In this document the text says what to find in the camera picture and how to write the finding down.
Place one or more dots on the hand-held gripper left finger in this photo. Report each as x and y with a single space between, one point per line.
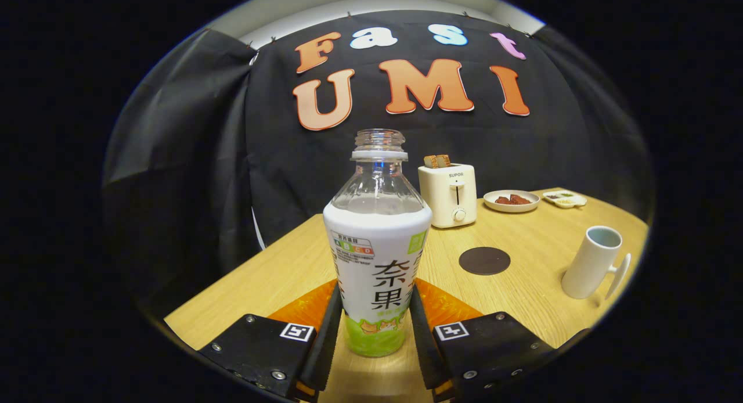
328 351

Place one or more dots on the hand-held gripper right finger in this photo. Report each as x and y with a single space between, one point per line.
421 351

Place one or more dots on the dark brown round coaster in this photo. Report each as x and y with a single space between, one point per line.
484 261

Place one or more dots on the white and green juice bottle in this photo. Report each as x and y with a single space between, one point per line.
377 246

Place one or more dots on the wooden table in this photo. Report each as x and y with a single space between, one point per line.
278 275

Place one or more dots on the cream toaster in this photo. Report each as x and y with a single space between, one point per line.
444 200

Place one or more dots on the round plate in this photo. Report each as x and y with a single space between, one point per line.
493 205

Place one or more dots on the brown food pieces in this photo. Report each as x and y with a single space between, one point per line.
514 200

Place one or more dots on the toast slices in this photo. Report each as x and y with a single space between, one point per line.
436 161

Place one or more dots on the white divided dish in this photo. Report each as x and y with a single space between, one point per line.
564 200

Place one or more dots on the black backdrop cloth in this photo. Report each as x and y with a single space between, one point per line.
203 159

